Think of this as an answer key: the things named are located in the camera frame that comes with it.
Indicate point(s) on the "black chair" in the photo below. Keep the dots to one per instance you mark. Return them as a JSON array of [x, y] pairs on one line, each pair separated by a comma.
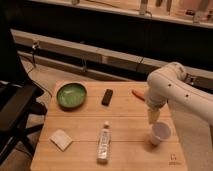
[[17, 99]]

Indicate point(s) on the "black rectangular block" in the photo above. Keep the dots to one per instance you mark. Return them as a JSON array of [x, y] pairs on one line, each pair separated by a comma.
[[107, 97]]

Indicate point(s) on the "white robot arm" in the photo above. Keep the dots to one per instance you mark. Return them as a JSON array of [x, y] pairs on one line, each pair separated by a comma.
[[168, 83]]

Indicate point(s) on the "clear plastic bottle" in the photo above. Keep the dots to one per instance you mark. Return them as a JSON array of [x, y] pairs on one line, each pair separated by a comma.
[[104, 144]]

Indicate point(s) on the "wooden beam rail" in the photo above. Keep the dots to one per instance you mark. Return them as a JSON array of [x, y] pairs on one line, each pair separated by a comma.
[[78, 57]]

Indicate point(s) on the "white sponge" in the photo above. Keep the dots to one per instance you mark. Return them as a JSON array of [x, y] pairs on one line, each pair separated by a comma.
[[61, 139]]

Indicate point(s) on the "orange carrot toy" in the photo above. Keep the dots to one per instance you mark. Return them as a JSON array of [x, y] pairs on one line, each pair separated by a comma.
[[138, 95]]

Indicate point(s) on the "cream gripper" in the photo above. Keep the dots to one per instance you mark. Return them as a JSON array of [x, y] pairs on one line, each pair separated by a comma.
[[153, 115]]

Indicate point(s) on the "green bowl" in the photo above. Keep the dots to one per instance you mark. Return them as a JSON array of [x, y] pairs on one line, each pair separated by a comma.
[[71, 95]]

